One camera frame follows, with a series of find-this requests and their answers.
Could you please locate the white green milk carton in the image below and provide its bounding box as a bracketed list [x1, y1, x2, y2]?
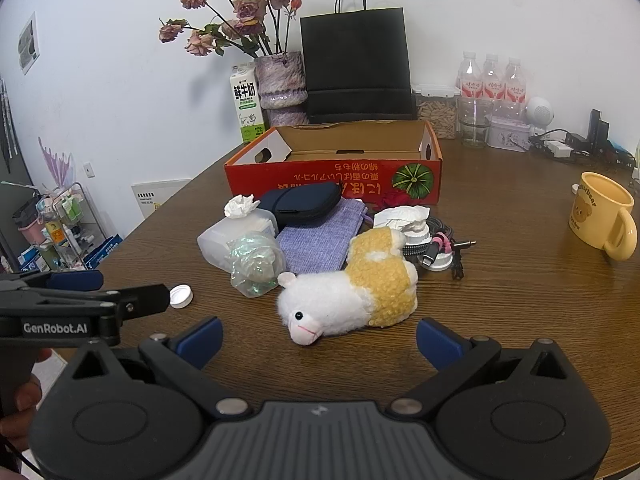
[229, 62, 266, 143]

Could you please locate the person's left hand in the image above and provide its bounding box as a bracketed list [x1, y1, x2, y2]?
[0, 347, 53, 461]

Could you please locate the purple wall decal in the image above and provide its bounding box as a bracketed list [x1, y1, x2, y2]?
[39, 135, 76, 191]

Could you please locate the wooden desktop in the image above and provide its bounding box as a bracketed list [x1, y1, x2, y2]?
[85, 130, 640, 480]

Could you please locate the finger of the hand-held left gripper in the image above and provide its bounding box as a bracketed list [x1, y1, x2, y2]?
[100, 284, 171, 321]
[0, 270, 104, 292]

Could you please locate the black upright device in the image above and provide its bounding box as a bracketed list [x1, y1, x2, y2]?
[589, 108, 611, 148]

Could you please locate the wall poster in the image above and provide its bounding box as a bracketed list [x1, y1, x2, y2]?
[17, 12, 40, 76]

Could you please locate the purple fabric pouch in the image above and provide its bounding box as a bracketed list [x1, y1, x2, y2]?
[276, 199, 373, 276]

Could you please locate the white flat panel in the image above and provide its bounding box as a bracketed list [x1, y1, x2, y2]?
[131, 177, 193, 219]

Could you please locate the pale printed tin box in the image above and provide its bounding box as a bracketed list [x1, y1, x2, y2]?
[487, 116, 532, 152]

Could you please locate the clear glass cup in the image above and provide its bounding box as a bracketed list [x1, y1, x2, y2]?
[457, 97, 495, 148]

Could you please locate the black paper bag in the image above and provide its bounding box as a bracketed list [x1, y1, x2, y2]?
[300, 0, 416, 123]

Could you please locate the purple mottled vase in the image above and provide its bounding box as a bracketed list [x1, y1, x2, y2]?
[254, 51, 310, 126]

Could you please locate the iridescent plastic wrap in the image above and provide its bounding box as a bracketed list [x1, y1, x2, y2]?
[226, 232, 287, 298]

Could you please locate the white tissue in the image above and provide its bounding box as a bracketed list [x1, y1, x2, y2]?
[374, 205, 431, 231]
[224, 195, 261, 219]

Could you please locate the red cardboard box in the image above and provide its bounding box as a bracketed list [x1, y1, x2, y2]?
[224, 120, 443, 211]

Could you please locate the blue packet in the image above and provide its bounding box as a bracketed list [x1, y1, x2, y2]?
[82, 234, 123, 268]

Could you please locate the white round speaker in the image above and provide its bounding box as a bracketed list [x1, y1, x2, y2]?
[525, 96, 555, 136]

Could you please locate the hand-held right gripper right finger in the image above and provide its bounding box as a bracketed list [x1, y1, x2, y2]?
[390, 318, 569, 418]

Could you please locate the clear red label water bottle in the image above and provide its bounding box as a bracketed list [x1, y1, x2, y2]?
[481, 54, 506, 103]
[504, 56, 528, 106]
[457, 51, 485, 101]

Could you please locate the yellow bear mug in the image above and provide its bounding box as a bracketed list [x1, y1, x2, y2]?
[568, 171, 638, 262]

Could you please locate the translucent plastic box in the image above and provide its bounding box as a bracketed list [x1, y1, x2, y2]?
[196, 208, 278, 270]

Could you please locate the navy zip pouch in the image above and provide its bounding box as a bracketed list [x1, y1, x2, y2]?
[260, 181, 341, 231]

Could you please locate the dried rose bouquet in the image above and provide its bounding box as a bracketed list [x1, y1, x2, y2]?
[159, 0, 303, 58]

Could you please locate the dark red fabric item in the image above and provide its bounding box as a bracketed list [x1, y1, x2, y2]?
[372, 189, 418, 211]

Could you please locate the braided black white cable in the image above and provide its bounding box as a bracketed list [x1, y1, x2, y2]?
[400, 215, 478, 281]

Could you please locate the wire shelf rack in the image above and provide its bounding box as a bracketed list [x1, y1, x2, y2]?
[0, 182, 108, 273]

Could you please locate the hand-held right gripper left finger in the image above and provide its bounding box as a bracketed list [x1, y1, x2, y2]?
[71, 316, 251, 418]

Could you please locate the white yellow plush alpaca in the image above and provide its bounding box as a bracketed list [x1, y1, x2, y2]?
[276, 227, 419, 347]

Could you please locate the clear jar of seeds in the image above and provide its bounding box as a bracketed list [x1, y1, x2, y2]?
[412, 84, 461, 140]

